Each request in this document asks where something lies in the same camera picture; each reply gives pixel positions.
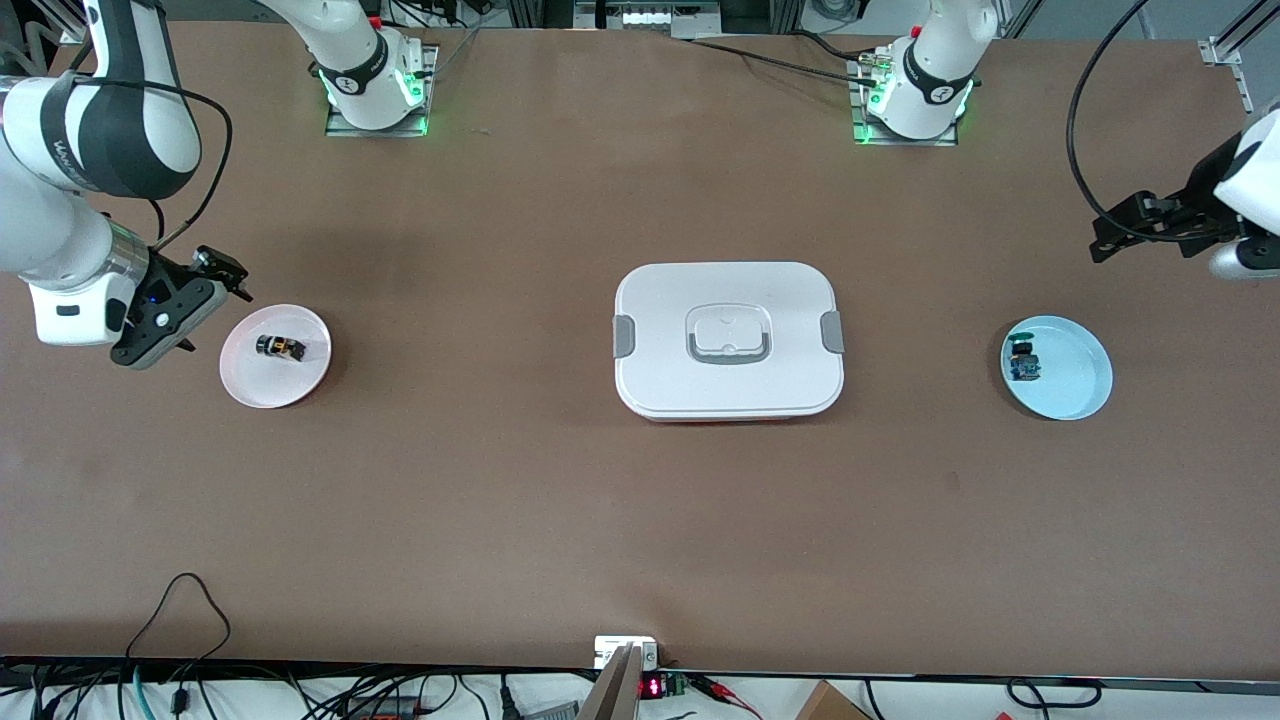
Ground pink round plate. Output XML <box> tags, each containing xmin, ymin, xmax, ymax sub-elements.
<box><xmin>219</xmin><ymin>304</ymin><xmax>333</xmax><ymax>410</ymax></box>

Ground light blue round plate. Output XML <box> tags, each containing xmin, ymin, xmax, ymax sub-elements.
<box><xmin>1000</xmin><ymin>315</ymin><xmax>1114</xmax><ymax>422</ymax></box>

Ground white lidded box, grey latches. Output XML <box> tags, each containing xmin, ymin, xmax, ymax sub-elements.
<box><xmin>612</xmin><ymin>261</ymin><xmax>846</xmax><ymax>423</ymax></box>

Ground small white box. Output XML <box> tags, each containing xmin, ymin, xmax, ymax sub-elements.
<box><xmin>594</xmin><ymin>636</ymin><xmax>659</xmax><ymax>671</ymax></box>

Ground grey metal strut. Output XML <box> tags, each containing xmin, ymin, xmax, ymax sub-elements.
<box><xmin>575</xmin><ymin>643</ymin><xmax>643</xmax><ymax>720</ymax></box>

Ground brown cardboard box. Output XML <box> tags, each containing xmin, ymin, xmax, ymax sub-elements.
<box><xmin>795</xmin><ymin>680</ymin><xmax>873</xmax><ymax>720</ymax></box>

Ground red and black clip leads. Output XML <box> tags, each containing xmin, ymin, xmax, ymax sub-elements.
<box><xmin>690</xmin><ymin>675</ymin><xmax>763</xmax><ymax>717</ymax></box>

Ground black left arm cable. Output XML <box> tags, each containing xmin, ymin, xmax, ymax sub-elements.
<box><xmin>1066</xmin><ymin>0</ymin><xmax>1153</xmax><ymax>237</ymax></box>

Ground aluminium frame profile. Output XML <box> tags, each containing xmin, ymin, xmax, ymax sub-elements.
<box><xmin>1200</xmin><ymin>0</ymin><xmax>1280</xmax><ymax>116</ymax></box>

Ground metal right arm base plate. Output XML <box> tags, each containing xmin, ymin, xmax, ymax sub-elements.
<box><xmin>325</xmin><ymin>44</ymin><xmax>439</xmax><ymax>138</ymax></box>

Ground thin black looped cable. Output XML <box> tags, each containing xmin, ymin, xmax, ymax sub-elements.
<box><xmin>125</xmin><ymin>572</ymin><xmax>233</xmax><ymax>666</ymax></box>

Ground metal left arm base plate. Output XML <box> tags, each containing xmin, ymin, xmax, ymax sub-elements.
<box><xmin>850</xmin><ymin>55</ymin><xmax>961</xmax><ymax>148</ymax></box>

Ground grey base cable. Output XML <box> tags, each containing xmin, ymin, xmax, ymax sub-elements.
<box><xmin>430</xmin><ymin>25</ymin><xmax>483</xmax><ymax>79</ymax></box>

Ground black base cable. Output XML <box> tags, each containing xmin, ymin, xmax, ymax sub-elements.
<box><xmin>690</xmin><ymin>35</ymin><xmax>881</xmax><ymax>83</ymax></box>
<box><xmin>790</xmin><ymin>30</ymin><xmax>871</xmax><ymax>63</ymax></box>

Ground black coiled cable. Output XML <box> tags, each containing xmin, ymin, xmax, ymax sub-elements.
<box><xmin>1005</xmin><ymin>678</ymin><xmax>1103</xmax><ymax>709</ymax></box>

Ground aluminium frame with white light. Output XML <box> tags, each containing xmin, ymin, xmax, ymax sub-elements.
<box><xmin>573</xmin><ymin>0</ymin><xmax>723</xmax><ymax>39</ymax></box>

